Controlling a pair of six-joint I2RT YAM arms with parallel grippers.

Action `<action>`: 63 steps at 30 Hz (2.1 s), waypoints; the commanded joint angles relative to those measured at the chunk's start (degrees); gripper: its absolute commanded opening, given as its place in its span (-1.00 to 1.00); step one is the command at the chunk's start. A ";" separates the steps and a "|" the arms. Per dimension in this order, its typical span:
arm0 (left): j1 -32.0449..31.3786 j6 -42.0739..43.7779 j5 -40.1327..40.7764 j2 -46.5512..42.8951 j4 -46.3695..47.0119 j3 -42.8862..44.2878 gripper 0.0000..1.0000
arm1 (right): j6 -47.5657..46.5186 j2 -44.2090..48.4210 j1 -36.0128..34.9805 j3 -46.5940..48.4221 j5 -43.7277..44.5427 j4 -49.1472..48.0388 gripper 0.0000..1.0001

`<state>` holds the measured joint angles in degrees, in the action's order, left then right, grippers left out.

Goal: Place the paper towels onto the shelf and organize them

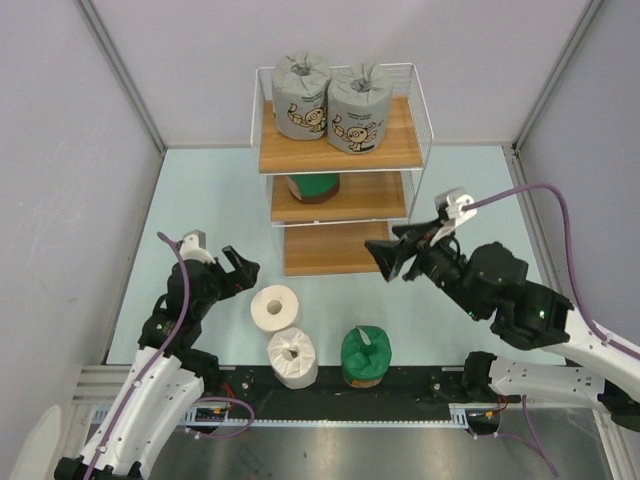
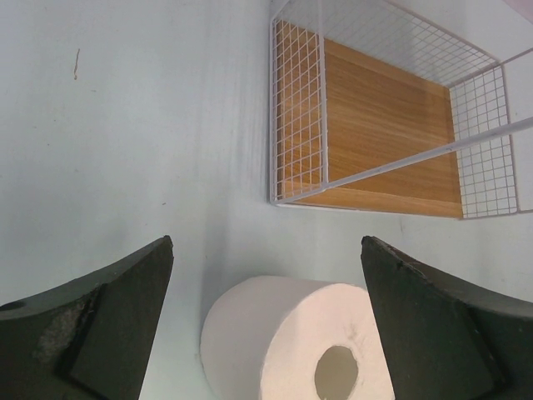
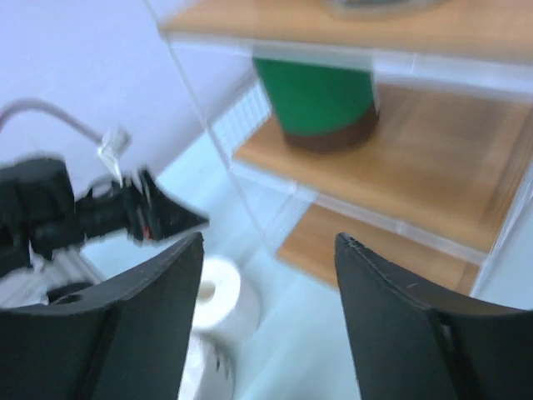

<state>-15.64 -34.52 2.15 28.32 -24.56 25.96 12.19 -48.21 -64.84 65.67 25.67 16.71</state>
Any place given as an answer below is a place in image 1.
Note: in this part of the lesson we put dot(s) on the white wrapped paper roll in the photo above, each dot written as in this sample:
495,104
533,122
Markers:
293,358

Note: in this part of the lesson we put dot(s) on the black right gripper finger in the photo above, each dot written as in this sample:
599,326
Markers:
420,230
390,256

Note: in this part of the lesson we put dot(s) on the white object bottom left corner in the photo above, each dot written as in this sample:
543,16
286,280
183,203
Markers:
37,458

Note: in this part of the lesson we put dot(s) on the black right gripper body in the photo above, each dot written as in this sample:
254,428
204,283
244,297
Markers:
413,255

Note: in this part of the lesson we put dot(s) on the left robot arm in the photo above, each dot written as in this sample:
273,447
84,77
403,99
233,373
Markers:
168,374

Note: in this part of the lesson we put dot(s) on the green paper roll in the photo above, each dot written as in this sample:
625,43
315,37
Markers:
313,188
366,355

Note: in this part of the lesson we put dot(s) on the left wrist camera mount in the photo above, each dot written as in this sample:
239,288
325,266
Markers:
193,247

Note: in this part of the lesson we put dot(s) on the plain white paper roll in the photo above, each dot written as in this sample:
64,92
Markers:
275,308

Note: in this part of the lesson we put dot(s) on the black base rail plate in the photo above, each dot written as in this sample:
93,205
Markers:
410,396

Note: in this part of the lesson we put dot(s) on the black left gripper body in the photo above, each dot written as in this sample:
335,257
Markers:
223,278

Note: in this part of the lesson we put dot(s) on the grey paper roll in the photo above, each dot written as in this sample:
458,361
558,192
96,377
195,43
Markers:
359,102
299,95

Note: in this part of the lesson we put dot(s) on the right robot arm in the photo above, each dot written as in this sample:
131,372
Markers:
491,284

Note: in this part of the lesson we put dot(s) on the white wire three-tier shelf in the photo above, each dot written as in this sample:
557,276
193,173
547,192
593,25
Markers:
377,190

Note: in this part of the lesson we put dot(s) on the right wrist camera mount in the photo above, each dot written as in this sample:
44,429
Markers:
454,209

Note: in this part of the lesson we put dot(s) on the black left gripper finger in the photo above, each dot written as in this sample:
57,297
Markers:
247,274
234,258

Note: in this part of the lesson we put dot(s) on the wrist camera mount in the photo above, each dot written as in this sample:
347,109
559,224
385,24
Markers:
454,209
193,247

